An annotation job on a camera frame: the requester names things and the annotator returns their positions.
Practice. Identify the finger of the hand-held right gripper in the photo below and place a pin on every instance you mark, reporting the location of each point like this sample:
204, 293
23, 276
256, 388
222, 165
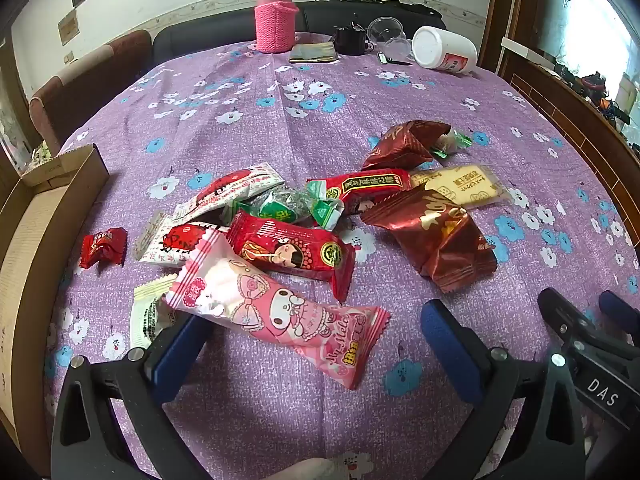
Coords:
617, 310
562, 312

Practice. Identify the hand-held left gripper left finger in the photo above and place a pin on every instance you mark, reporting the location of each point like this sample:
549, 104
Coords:
175, 360

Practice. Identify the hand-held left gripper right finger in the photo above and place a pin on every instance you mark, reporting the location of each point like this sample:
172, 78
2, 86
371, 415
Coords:
450, 345

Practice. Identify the large brown foil snack packet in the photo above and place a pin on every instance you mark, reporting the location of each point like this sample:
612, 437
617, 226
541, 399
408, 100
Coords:
435, 235

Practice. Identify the pink cartoon marshmallow packet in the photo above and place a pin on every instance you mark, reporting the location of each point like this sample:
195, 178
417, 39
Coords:
280, 315

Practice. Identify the cardboard box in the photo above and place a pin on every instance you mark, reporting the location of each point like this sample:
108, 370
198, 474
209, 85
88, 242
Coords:
30, 260

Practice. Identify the white red strawberry snack packet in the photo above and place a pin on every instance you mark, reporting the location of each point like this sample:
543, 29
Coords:
225, 187
170, 242

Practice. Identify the small red candy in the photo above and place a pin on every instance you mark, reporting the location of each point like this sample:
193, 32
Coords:
102, 247

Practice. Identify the wide red cartoon snack packet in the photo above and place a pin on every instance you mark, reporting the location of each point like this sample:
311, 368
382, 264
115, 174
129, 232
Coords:
280, 252

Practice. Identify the yellow biscuit packet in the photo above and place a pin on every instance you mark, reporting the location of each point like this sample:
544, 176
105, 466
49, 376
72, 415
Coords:
465, 187

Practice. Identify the slim red cartoon snack packet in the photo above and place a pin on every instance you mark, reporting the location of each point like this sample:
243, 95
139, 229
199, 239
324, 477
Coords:
360, 185

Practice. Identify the green wrapped candy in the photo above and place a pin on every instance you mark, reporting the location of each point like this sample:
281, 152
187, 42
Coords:
280, 205

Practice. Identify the clear candy with green ends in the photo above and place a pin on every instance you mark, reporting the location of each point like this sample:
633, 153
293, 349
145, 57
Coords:
450, 142

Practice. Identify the small brown foil snack packet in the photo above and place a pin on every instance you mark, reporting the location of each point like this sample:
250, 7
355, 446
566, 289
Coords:
400, 147

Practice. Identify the purple floral tablecloth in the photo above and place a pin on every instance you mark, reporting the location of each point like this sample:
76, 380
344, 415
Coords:
350, 105

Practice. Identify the brown chair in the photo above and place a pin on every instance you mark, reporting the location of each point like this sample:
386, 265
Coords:
85, 90

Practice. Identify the white plastic jar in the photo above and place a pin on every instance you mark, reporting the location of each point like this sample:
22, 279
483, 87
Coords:
445, 52

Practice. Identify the small silver lighter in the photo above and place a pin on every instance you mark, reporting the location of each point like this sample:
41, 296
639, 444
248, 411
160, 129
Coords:
382, 58

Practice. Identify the clear plastic cup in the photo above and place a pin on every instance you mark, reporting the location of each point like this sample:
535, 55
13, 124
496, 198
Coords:
390, 35

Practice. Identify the small black cup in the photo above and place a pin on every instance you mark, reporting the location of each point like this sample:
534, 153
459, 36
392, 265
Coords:
350, 40

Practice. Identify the olive wallet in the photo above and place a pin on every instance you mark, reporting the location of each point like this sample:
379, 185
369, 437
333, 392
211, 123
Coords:
312, 54

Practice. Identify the black sofa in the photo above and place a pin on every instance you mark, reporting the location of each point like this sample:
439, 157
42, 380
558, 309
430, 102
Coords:
210, 35

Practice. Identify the pink thermos with knitted sleeve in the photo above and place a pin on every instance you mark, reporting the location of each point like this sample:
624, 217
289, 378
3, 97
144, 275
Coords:
275, 25

